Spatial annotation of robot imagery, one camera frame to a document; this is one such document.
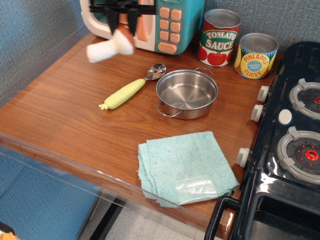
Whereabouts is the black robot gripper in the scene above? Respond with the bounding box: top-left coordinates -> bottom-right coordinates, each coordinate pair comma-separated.
89,0 -> 157,35

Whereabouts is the toy teal microwave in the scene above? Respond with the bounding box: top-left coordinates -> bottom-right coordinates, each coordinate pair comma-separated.
80,0 -> 205,56

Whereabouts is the clear acrylic barrier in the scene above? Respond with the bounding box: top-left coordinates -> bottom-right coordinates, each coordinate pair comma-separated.
0,134 -> 210,240

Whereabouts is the plush brown white mushroom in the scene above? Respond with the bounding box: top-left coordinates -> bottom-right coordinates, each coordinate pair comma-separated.
86,23 -> 135,63

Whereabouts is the tomato sauce can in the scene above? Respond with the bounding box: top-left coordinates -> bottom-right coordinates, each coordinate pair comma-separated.
197,8 -> 242,67

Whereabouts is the small steel pan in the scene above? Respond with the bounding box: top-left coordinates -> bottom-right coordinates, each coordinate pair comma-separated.
156,67 -> 219,120

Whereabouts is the black toy stove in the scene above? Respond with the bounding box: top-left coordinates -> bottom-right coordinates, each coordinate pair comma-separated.
205,41 -> 320,240

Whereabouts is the pineapple slices can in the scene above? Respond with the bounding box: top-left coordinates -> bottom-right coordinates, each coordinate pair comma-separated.
234,32 -> 279,80

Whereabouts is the teal folded cloth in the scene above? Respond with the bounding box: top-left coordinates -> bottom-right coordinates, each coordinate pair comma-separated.
137,131 -> 239,208

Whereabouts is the spoon with green handle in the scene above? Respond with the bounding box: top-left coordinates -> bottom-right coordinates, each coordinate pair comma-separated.
98,63 -> 167,110

